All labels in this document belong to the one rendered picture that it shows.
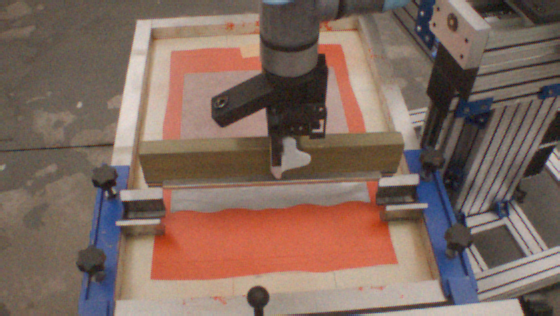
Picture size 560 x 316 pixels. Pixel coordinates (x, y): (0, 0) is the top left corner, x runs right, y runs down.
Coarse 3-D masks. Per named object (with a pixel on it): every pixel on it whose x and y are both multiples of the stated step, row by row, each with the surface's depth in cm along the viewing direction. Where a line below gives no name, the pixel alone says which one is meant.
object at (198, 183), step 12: (168, 180) 83; (180, 180) 83; (192, 180) 83; (204, 180) 83; (216, 180) 83; (228, 180) 83; (240, 180) 83; (252, 180) 83; (264, 180) 84; (276, 180) 84; (288, 180) 84; (300, 180) 84; (312, 180) 84; (324, 180) 84; (336, 180) 84; (348, 180) 84; (360, 180) 85; (372, 180) 85
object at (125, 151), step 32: (160, 32) 127; (192, 32) 128; (224, 32) 129; (256, 32) 129; (384, 64) 116; (128, 96) 109; (384, 96) 110; (128, 128) 103; (128, 160) 98; (352, 288) 80; (384, 288) 80; (416, 288) 80
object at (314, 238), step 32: (352, 96) 114; (352, 128) 108; (288, 224) 92; (320, 224) 92; (352, 224) 92; (384, 224) 92; (288, 256) 88; (320, 256) 88; (352, 256) 88; (384, 256) 88
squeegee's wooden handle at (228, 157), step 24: (144, 144) 79; (168, 144) 79; (192, 144) 79; (216, 144) 79; (240, 144) 80; (264, 144) 80; (312, 144) 80; (336, 144) 80; (360, 144) 80; (384, 144) 81; (144, 168) 81; (168, 168) 81; (192, 168) 81; (216, 168) 82; (240, 168) 82; (264, 168) 83; (312, 168) 83; (336, 168) 84; (360, 168) 84; (384, 168) 85
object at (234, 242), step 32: (192, 64) 122; (224, 64) 122; (256, 64) 122; (192, 96) 114; (192, 128) 108; (224, 128) 108; (256, 128) 108; (192, 224) 92; (224, 224) 92; (256, 224) 92; (160, 256) 88; (192, 256) 88; (224, 256) 88; (256, 256) 88
